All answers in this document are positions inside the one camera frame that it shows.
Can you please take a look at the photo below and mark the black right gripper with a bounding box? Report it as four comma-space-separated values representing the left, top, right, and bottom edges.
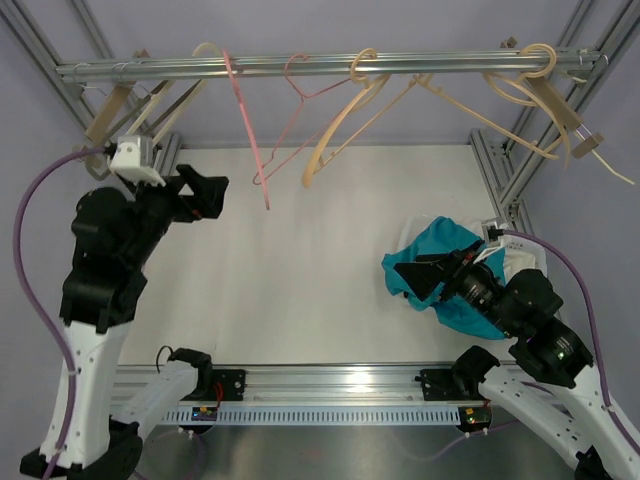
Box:
394, 238, 519, 335

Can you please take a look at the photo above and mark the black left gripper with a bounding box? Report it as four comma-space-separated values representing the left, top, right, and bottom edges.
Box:
124, 163, 228, 266

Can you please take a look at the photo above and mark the teal blue t shirt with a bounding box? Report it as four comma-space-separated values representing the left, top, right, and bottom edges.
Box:
381, 215, 507, 342

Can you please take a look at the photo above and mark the thick pink plastic hanger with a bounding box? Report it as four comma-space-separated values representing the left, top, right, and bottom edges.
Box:
222, 50, 271, 211

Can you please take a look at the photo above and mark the thin pink wire hanger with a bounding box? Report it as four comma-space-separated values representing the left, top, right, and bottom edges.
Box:
251, 52, 352, 187

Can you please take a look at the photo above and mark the beige plastic hanger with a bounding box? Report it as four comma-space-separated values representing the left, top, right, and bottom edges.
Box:
301, 48, 390, 189

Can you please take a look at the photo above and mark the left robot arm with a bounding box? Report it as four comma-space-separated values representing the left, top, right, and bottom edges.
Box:
19, 164, 229, 479

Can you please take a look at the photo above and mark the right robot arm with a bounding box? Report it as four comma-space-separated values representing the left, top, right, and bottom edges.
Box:
394, 243, 639, 479

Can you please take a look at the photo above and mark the cream rounded hanger left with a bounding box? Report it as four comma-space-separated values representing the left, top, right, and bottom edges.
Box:
126, 42, 222, 146

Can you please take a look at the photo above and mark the tan clip hanger left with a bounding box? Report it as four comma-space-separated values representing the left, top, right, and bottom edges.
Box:
79, 49, 167, 151

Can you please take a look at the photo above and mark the tan clip hanger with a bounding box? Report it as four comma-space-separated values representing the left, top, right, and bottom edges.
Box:
79, 49, 167, 151
485, 43, 635, 186

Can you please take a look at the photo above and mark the beige hanger right thin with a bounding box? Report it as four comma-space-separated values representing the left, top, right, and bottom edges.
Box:
413, 73, 570, 160

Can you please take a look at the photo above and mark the tan clip hanger right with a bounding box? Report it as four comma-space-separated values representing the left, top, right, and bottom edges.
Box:
485, 43, 635, 186

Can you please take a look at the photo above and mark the beige hanger right thick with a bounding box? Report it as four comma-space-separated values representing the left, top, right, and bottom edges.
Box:
496, 43, 582, 167

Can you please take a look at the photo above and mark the white plastic basket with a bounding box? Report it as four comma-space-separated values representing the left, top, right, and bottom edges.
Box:
394, 213, 549, 291

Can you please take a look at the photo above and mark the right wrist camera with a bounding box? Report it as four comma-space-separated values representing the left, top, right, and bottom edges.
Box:
474, 219, 512, 264

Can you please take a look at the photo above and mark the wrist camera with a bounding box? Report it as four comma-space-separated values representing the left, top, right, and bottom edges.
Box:
474, 219, 512, 264
108, 135, 166, 187

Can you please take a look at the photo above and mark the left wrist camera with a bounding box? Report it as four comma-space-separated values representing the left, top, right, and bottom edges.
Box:
108, 135, 166, 187

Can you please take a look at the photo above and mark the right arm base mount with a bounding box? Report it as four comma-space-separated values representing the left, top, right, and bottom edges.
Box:
414, 368, 485, 402

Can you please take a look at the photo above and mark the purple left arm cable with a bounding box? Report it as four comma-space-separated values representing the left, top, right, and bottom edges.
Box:
12, 145, 114, 480

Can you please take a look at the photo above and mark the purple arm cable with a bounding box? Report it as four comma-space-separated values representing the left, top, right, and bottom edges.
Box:
492, 230, 640, 441
12, 145, 114, 480

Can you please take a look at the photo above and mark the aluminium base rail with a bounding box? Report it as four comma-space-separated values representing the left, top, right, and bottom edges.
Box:
105, 365, 487, 408

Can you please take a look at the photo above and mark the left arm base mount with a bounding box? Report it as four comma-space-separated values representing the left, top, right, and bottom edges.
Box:
183, 368, 247, 402

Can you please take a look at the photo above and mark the aluminium frame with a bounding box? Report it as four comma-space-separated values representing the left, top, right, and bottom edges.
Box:
0, 0, 640, 480

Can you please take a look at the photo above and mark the silver hanging rail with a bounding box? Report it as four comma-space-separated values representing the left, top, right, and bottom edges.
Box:
54, 47, 613, 84

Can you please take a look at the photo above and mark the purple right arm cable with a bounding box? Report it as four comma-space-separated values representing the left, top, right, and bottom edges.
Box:
492, 230, 640, 441

